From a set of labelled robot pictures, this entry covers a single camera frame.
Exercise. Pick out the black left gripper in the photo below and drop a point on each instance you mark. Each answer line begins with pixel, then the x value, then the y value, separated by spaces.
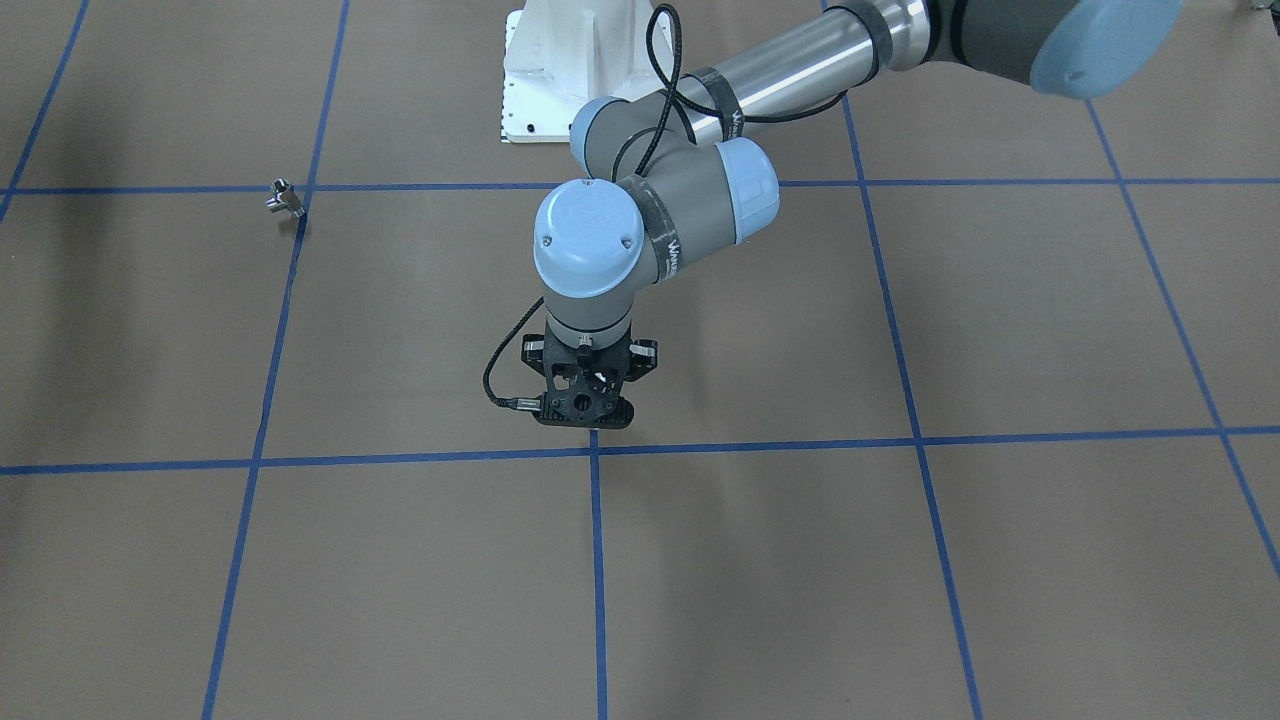
pixel 535 353

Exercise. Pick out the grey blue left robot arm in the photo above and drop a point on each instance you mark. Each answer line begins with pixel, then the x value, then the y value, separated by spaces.
pixel 672 177

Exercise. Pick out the chrome threaded pipe fitting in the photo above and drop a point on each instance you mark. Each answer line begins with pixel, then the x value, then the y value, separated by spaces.
pixel 283 197

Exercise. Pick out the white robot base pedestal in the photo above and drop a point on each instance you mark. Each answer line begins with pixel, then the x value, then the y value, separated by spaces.
pixel 560 55

